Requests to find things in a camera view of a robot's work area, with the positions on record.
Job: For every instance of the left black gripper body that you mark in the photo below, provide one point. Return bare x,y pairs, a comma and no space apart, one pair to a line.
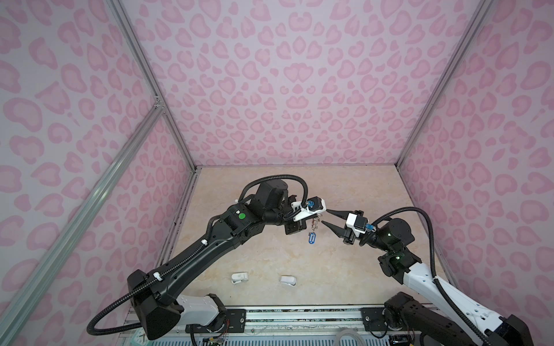
295,226

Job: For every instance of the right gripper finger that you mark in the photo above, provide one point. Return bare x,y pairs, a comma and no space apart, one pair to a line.
338,231
342,214

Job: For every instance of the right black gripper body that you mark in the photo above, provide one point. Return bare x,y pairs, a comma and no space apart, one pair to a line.
352,238

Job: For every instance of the blue key tag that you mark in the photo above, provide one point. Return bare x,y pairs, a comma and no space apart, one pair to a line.
312,238

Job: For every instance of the silver carabiner keyring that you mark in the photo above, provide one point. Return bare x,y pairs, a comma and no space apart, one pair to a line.
315,224

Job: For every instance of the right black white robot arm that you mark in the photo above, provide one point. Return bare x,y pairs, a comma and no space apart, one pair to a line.
458,319

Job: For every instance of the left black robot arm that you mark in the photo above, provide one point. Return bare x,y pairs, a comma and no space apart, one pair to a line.
265,201

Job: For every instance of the right white key tag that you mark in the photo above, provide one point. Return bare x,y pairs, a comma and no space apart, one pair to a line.
288,280

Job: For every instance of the white key tag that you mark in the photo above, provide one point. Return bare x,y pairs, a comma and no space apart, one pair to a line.
239,277
288,280

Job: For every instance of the left white key tag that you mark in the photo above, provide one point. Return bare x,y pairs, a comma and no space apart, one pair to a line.
239,277

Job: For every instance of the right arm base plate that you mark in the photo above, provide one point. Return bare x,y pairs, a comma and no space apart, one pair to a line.
373,319

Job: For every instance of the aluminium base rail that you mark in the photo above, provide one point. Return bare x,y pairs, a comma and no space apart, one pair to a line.
307,325

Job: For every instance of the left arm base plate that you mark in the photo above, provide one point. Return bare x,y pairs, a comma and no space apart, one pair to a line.
229,321

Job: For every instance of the diagonal aluminium frame bar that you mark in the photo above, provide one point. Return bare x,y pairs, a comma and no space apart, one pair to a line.
29,296

